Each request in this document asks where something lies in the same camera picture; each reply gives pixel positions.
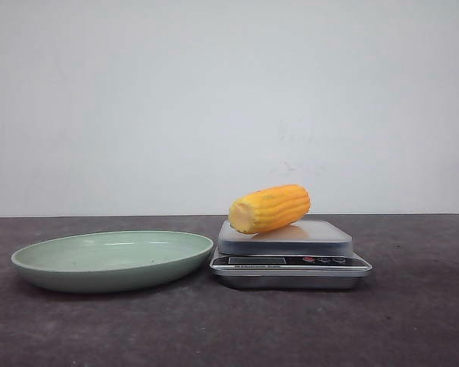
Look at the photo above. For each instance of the yellow corn cob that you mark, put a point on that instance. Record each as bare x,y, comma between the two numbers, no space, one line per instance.
269,209

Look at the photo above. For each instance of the silver digital kitchen scale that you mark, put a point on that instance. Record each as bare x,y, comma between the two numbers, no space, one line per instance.
308,254

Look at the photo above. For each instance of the green oval plate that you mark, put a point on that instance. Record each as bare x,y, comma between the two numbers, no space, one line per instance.
111,261

